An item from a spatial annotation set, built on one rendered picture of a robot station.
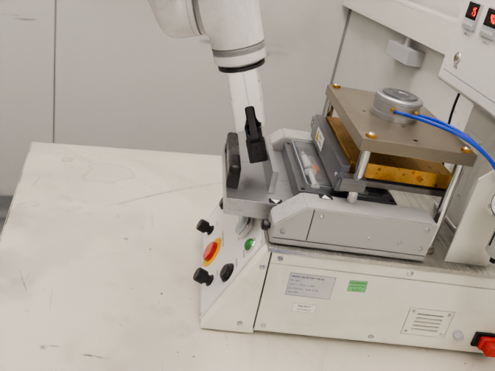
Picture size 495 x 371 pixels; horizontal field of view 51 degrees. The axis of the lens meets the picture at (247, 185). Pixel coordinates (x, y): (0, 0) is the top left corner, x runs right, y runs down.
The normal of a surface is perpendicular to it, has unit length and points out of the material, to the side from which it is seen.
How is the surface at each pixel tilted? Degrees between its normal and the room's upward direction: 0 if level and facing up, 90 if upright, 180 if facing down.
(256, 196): 0
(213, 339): 0
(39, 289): 0
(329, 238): 90
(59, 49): 90
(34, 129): 90
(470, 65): 90
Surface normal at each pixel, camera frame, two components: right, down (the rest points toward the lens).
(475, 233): 0.05, 0.46
